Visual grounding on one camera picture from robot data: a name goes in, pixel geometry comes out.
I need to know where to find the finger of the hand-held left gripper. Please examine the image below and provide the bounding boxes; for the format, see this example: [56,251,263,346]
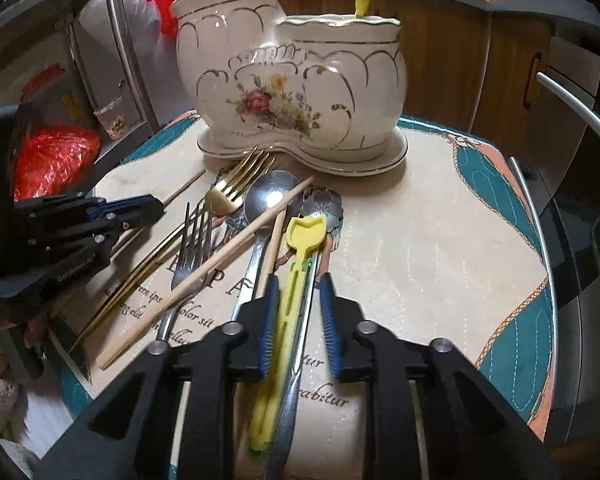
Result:
[15,194,163,226]
[27,219,148,267]

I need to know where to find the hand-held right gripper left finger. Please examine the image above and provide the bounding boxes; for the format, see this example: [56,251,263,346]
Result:
[32,275,282,480]

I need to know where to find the printed quilted placemat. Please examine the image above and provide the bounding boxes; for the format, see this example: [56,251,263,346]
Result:
[45,110,556,480]

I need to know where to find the stainless steel appliance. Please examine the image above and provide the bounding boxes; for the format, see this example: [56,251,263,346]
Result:
[525,35,600,451]

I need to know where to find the metal appliance handle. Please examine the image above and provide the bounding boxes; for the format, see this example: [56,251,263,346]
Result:
[536,71,600,146]

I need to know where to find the wooden kitchen cabinet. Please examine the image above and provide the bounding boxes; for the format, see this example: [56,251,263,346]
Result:
[275,0,553,161]

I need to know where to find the white plastic bag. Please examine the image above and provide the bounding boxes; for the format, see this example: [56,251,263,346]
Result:
[80,0,163,76]

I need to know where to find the silver fork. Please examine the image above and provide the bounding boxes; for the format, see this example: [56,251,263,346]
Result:
[155,201,216,343]

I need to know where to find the wooden chopstick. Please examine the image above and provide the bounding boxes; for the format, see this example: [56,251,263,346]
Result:
[97,176,316,371]
[162,169,207,207]
[255,209,288,296]

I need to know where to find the gold fork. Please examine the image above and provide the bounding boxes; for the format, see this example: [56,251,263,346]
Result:
[72,147,277,351]

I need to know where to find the floral ceramic utensil holder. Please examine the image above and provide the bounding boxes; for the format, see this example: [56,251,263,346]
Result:
[170,0,409,177]

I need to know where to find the crumpled red plastic bag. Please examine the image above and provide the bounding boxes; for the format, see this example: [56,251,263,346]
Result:
[14,125,102,202]

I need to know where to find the thin gold utensil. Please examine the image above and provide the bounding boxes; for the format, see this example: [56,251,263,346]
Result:
[100,240,191,321]

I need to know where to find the silver spoon embossed handle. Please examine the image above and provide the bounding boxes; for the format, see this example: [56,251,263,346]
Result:
[230,170,302,323]

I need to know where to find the person's left hand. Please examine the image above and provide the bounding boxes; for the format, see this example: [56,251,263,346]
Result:
[0,309,48,361]

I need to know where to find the grey metal cabinet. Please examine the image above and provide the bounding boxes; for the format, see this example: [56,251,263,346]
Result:
[0,0,156,136]

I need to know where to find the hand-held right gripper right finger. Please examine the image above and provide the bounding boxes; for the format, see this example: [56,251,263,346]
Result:
[319,274,561,480]

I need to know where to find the clear plastic cup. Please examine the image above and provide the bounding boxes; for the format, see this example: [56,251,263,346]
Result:
[92,95,128,141]

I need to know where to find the curved metal rail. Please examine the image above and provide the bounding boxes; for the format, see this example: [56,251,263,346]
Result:
[507,156,561,441]
[105,0,161,131]

